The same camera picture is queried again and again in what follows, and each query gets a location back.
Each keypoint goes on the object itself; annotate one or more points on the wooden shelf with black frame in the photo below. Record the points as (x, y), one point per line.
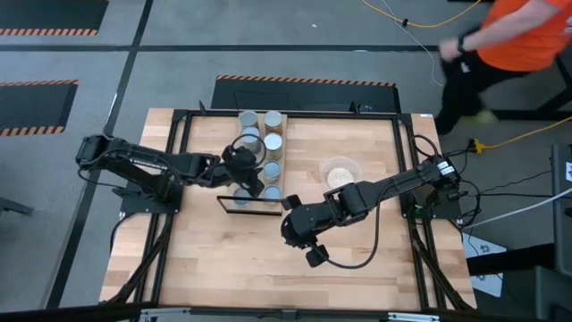
(257, 203)

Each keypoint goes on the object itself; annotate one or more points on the tall peas can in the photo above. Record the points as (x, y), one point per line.
(251, 138)

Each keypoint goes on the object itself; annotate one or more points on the short salmon can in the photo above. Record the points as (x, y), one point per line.
(241, 199)

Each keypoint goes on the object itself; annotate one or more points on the person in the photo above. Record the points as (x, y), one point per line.
(527, 36)

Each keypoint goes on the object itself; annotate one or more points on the translucent white plastic bowl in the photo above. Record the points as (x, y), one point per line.
(353, 163)

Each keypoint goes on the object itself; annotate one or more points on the person's hand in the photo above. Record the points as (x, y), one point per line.
(449, 49)

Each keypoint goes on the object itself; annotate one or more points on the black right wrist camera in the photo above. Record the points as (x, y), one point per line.
(317, 257)

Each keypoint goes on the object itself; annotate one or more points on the tall corn can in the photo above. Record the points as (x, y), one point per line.
(273, 121)

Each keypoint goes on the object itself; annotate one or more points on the short yellow mushroom can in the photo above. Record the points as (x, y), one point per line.
(271, 193)

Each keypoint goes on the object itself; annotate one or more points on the dark grey equipment cabinet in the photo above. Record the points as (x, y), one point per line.
(554, 295)

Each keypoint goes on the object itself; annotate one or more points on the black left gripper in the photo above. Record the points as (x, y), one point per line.
(241, 167)

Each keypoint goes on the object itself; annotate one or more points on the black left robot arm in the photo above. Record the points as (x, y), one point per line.
(134, 161)

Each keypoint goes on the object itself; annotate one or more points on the dark grey desk foot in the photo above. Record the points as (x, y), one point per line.
(13, 206)

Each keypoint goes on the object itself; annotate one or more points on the black desk frame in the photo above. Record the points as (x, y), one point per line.
(536, 115)

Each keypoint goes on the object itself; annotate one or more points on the tall yellow label can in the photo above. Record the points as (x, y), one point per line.
(273, 145)

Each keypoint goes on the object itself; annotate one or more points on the black aluminium rig frame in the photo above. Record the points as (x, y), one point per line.
(313, 114)

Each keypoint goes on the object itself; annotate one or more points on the person's shoe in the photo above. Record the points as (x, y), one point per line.
(480, 117)

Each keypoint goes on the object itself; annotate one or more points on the white paper sheet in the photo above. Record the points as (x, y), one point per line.
(489, 286)

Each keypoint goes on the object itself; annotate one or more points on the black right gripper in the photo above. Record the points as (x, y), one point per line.
(306, 226)

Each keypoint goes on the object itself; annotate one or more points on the tall green beans can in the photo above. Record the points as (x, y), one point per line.
(248, 120)

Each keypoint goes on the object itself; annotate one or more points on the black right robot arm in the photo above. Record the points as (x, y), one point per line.
(393, 183)

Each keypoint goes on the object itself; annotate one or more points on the black desk foot bar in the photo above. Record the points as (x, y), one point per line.
(509, 259)

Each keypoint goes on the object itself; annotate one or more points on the beige grains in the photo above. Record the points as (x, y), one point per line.
(339, 176)

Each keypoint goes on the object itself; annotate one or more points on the carrots can grey lid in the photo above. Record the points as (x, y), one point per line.
(271, 171)

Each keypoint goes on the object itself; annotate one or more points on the black hazard-striped floor mat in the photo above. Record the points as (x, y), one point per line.
(49, 15)
(36, 107)
(313, 96)

